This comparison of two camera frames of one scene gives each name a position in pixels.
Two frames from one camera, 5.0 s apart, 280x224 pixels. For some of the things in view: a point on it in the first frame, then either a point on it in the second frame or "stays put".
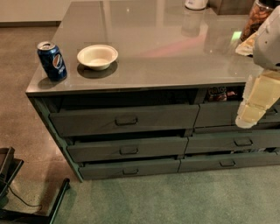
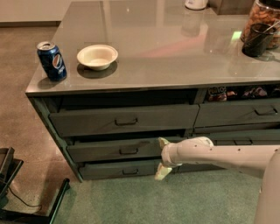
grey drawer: x=119 y=168 stays put
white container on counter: x=196 y=4 stays put
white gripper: x=269 y=48 -> x=168 y=154
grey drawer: x=126 y=149 stays put
